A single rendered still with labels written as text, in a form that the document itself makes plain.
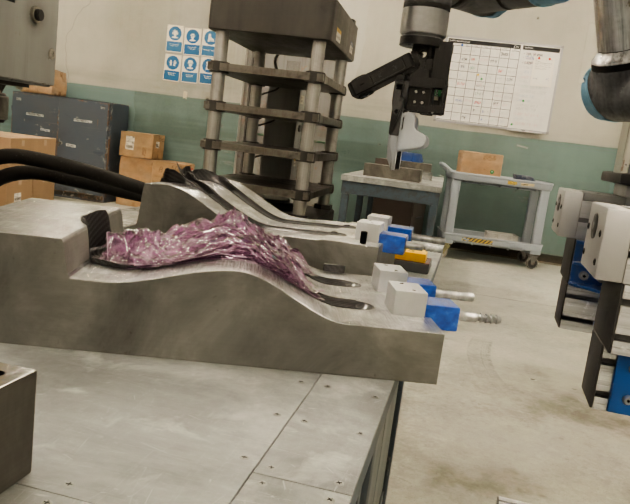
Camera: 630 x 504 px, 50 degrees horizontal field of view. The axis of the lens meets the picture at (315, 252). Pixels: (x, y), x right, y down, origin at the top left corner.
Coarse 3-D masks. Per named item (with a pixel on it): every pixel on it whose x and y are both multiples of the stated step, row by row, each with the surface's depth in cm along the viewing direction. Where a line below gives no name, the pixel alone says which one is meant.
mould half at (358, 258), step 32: (160, 192) 104; (192, 192) 104; (224, 192) 115; (128, 224) 108; (160, 224) 105; (288, 224) 115; (352, 224) 120; (320, 256) 100; (352, 256) 98; (384, 256) 106
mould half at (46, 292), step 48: (0, 240) 64; (48, 240) 65; (0, 288) 65; (48, 288) 65; (96, 288) 66; (144, 288) 66; (192, 288) 66; (240, 288) 67; (288, 288) 70; (336, 288) 83; (0, 336) 66; (48, 336) 66; (96, 336) 66; (144, 336) 67; (192, 336) 67; (240, 336) 67; (288, 336) 68; (336, 336) 68; (384, 336) 68; (432, 336) 69
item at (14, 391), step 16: (0, 368) 42; (16, 368) 42; (0, 384) 40; (16, 384) 41; (32, 384) 42; (0, 400) 39; (16, 400) 41; (32, 400) 43; (0, 416) 40; (16, 416) 41; (32, 416) 43; (0, 432) 40; (16, 432) 41; (32, 432) 43; (0, 448) 40; (16, 448) 42; (0, 464) 40; (16, 464) 42; (0, 480) 41; (16, 480) 42
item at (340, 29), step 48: (240, 0) 490; (288, 0) 483; (336, 0) 481; (288, 48) 558; (336, 48) 521; (288, 96) 623; (336, 96) 594; (240, 144) 510; (288, 144) 630; (288, 192) 506
